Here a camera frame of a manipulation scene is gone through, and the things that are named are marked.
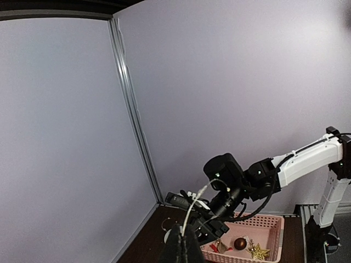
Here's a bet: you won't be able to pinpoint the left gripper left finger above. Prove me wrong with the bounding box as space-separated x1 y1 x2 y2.
158 224 182 263

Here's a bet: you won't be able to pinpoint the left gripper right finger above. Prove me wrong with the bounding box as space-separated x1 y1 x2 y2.
182 228 205 263

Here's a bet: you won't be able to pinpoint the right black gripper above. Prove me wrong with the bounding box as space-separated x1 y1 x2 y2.
189 153 245 245

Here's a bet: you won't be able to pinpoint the fairy light wire string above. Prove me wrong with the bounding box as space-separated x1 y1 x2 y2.
161 178 231 237

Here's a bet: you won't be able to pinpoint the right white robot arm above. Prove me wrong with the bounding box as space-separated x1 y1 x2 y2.
188 127 350 245

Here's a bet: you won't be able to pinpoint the white ceramic bowl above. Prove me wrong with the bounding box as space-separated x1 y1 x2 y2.
163 230 171 243

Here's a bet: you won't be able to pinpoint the red burlap bow ornament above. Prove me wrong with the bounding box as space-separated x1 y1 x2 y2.
209 239 232 254

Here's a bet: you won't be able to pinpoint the red bauble ornament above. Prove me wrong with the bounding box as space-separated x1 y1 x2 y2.
233 237 247 251

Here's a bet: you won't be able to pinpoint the pink plastic basket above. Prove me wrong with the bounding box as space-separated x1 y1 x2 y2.
201 214 285 263

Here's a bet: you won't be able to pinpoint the gold star ornament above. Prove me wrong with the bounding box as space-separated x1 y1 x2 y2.
246 244 270 261

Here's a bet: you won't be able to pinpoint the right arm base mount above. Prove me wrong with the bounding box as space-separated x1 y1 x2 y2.
305 215 340 256

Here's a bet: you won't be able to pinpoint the right aluminium frame post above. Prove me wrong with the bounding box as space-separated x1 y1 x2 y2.
108 18 165 204

